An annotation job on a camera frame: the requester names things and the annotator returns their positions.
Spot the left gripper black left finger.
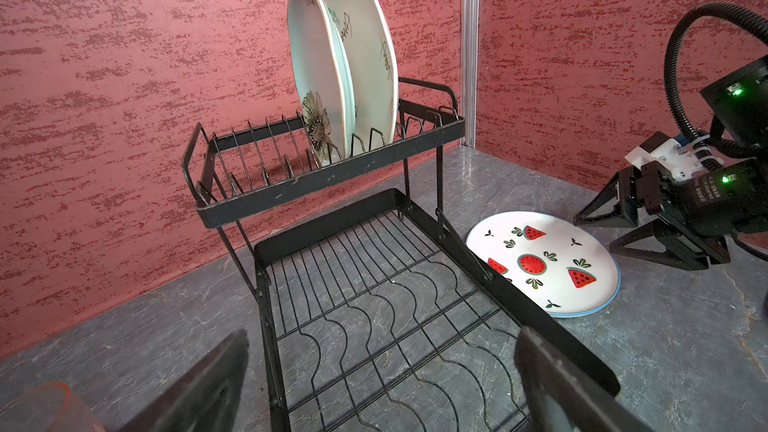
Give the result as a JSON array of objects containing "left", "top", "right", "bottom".
[{"left": 122, "top": 329, "right": 249, "bottom": 431}]

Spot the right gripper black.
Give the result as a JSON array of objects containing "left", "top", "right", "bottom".
[{"left": 573, "top": 159, "right": 767, "bottom": 271}]

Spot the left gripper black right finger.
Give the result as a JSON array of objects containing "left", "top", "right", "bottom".
[{"left": 514, "top": 327, "right": 650, "bottom": 431}]

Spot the white plate blue rim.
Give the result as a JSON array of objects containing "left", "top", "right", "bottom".
[{"left": 466, "top": 211, "right": 621, "bottom": 318}]

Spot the pink drinking glass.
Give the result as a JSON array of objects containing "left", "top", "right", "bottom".
[{"left": 1, "top": 382, "right": 105, "bottom": 432}]

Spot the cream plate gold rim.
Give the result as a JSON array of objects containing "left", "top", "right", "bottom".
[{"left": 325, "top": 0, "right": 399, "bottom": 156}]

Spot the mint green plate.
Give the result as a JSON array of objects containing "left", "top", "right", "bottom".
[{"left": 287, "top": 0, "right": 356, "bottom": 166}]

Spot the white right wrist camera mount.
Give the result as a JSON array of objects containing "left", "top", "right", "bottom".
[{"left": 625, "top": 132, "right": 716, "bottom": 184}]

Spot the black corrugated cable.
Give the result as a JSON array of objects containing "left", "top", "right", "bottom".
[{"left": 662, "top": 1, "right": 768, "bottom": 160}]

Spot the black wire dish rack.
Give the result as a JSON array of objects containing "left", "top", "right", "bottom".
[{"left": 182, "top": 80, "right": 620, "bottom": 431}]

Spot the aluminium corner post right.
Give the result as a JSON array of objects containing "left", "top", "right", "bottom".
[{"left": 461, "top": 0, "right": 480, "bottom": 149}]

